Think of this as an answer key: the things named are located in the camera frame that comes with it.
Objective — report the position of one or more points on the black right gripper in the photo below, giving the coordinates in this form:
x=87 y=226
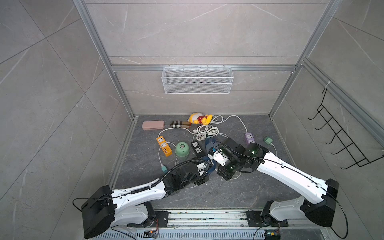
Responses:
x=221 y=171

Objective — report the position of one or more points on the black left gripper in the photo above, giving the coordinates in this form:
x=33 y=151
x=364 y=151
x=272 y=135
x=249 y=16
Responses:
x=201 y=180

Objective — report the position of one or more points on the green usb charger cube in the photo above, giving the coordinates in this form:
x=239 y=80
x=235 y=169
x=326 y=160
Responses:
x=268 y=141

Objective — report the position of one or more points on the blue meat grinder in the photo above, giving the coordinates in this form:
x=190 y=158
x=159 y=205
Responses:
x=209 y=142
x=212 y=166

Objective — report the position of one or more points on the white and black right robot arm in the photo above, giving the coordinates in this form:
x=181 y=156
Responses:
x=318 y=198

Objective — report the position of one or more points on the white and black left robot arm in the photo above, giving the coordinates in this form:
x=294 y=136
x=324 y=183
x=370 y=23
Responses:
x=132 y=207

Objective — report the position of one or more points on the green meat grinder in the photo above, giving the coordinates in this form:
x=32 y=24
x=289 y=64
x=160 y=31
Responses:
x=182 y=150

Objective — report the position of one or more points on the purple power strip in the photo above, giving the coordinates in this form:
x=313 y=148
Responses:
x=249 y=138

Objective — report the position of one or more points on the black power strip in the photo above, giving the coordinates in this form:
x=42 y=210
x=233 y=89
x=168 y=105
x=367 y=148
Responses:
x=198 y=150

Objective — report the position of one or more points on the teal charger plug left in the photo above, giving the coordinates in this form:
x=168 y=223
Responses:
x=164 y=169

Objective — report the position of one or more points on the orange power strip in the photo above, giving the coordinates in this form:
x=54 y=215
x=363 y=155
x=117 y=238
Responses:
x=164 y=146

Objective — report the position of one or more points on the brown plaid pouch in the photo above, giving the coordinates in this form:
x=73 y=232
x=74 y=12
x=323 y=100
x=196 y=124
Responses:
x=180 y=124

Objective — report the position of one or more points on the yellow duck plush toy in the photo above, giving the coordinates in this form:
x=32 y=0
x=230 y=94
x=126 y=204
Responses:
x=199 y=118

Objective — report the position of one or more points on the pink rectangular case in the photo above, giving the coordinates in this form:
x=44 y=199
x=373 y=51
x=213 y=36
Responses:
x=153 y=125

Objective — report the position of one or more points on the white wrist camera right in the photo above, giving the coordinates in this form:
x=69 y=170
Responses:
x=218 y=156

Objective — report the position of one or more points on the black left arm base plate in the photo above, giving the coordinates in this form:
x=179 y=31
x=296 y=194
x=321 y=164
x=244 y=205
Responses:
x=158 y=218

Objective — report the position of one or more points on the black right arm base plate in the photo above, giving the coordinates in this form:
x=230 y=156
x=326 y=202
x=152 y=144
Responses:
x=260 y=219

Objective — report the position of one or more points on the white wire mesh basket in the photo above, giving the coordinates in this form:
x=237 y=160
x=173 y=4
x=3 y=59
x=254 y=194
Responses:
x=197 y=80

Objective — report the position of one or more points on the black wire hook rack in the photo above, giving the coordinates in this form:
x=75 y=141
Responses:
x=340 y=134

